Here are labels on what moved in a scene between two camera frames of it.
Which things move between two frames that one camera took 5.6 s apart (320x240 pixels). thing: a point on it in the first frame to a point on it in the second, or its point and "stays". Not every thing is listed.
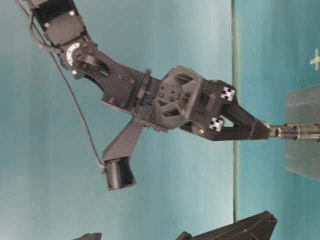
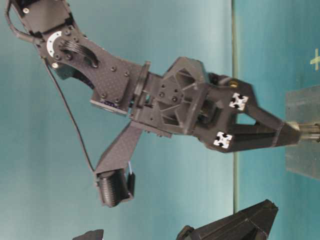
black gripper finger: (234, 112) to (242, 100)
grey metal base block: (303, 108) stays
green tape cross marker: (316, 60) stays
